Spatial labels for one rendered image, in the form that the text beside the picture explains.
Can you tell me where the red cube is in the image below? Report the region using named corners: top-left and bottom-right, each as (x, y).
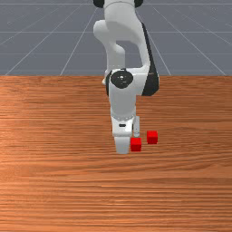
top-left (146, 130), bottom-right (159, 145)
top-left (130, 137), bottom-right (142, 152)

